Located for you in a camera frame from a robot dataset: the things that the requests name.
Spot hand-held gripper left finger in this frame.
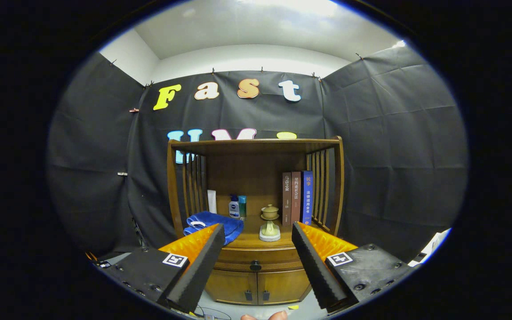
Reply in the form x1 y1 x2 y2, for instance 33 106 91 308
98 223 226 314

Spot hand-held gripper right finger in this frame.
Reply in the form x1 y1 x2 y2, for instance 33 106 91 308
292 222 416 312

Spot wooden drawer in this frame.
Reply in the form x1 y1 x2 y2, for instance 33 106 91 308
214 247 303 272

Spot green packet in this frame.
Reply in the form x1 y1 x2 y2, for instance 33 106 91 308
259 221 281 242

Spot wooden cabinet door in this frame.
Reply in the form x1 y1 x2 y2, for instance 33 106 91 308
257 268 312 305
205 270 259 305

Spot wooden countertop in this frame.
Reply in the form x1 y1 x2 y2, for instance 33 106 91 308
183 216 332 249

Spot wooden cabinet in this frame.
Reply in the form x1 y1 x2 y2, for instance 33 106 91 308
166 136 344 306

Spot blue folded towel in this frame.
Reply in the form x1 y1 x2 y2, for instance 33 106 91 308
183 211 244 246

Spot blue book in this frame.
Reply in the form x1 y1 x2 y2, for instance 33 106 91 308
300 171 313 226

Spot beige lidded tea cup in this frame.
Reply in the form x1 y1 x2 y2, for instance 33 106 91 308
260 204 280 221

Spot brown book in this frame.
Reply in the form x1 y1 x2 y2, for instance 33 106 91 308
291 172 302 225
282 172 292 226

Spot white sheet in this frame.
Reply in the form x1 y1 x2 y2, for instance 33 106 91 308
409 228 452 267

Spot thin floor cables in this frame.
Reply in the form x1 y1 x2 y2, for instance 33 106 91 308
189 306 232 320

